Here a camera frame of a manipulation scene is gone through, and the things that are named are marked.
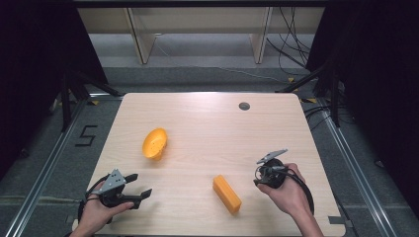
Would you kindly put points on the aluminium floor rail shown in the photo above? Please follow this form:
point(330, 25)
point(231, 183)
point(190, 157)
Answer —
point(46, 168)
point(357, 174)

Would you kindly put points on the person's right hand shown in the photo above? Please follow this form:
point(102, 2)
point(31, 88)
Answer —
point(290, 194)

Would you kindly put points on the black metal stand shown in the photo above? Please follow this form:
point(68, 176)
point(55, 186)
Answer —
point(333, 92)
point(70, 98)

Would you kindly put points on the grey round table grommet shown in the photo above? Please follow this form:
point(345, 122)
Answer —
point(244, 106)

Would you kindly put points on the orange plastic bowl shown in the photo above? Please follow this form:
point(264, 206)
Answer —
point(154, 144)

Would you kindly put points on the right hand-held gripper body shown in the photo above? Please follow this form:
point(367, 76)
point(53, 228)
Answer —
point(271, 173)

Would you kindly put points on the white shelf unit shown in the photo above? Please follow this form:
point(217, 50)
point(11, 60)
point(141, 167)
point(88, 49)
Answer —
point(197, 19)

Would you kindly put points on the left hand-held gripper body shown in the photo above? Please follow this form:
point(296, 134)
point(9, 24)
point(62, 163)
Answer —
point(113, 184)

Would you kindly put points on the orange rectangular block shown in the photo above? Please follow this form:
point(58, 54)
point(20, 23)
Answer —
point(226, 194)

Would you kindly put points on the black curtain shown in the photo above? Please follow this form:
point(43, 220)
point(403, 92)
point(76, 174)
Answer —
point(382, 82)
point(36, 65)

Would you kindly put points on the person's left hand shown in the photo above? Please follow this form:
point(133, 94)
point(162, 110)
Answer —
point(99, 214)

